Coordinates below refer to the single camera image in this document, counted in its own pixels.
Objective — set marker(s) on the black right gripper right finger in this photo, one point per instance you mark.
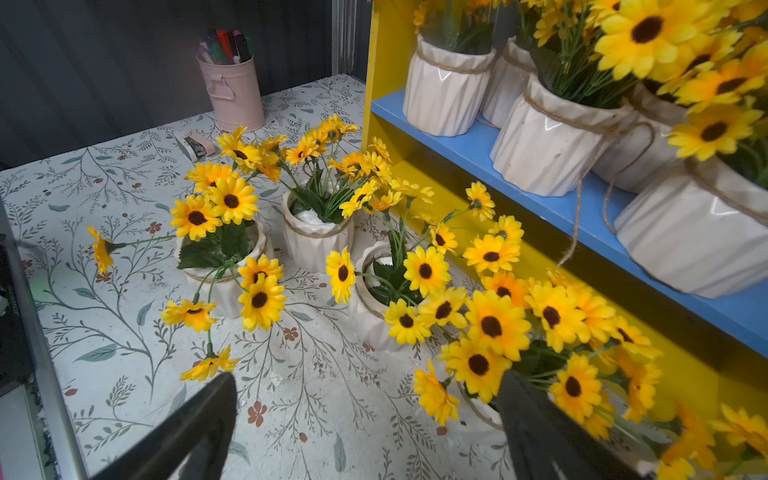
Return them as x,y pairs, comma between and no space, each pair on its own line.
545,443

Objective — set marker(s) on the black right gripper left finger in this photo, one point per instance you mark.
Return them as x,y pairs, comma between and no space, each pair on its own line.
197,435

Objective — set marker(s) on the shelf sunflower pot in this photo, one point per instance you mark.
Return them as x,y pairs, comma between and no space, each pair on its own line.
701,227
451,65
223,249
566,340
636,159
418,244
589,57

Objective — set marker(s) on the sunflower pot taken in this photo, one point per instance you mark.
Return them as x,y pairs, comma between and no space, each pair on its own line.
325,185
693,452

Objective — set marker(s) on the yellow wooden shelf unit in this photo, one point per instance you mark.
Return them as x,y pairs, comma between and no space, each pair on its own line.
714,351

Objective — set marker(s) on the small pink tape dispenser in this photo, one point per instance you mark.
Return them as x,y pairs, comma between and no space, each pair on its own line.
194,145

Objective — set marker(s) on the pink metal pen bucket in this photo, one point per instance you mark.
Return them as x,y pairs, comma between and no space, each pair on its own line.
226,61

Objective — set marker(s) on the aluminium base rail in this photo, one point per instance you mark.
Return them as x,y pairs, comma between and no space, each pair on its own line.
37,437

